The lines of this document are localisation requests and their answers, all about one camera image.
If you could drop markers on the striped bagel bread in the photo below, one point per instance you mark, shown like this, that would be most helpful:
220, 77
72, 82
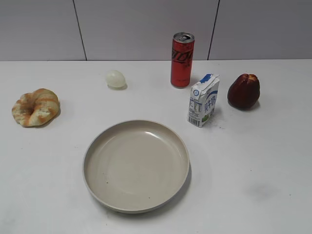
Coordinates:
36, 108

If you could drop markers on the dark red wax apple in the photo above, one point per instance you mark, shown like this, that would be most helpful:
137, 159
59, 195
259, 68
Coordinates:
244, 92

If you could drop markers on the beige round plate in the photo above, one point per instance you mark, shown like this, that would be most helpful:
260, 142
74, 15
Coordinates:
136, 166

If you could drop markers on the white peeled egg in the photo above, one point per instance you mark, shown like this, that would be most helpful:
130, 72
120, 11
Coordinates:
115, 79

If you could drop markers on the red soda can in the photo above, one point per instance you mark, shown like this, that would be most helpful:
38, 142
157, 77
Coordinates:
182, 58

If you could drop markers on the white blue milk carton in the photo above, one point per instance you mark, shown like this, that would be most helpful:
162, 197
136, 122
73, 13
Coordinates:
203, 99

